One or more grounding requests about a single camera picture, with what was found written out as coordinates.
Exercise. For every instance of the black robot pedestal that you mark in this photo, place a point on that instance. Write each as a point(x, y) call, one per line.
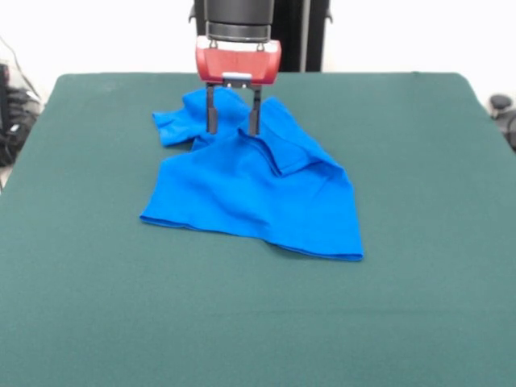
point(306, 36)

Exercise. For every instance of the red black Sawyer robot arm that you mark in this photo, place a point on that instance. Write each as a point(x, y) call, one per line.
point(240, 18)

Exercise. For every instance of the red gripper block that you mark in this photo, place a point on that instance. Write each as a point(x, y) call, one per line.
point(238, 62)

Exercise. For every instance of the dark green table cloth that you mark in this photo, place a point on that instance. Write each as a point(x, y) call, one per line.
point(322, 314)

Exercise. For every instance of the blue shirt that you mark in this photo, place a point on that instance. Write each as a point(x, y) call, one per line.
point(250, 193)

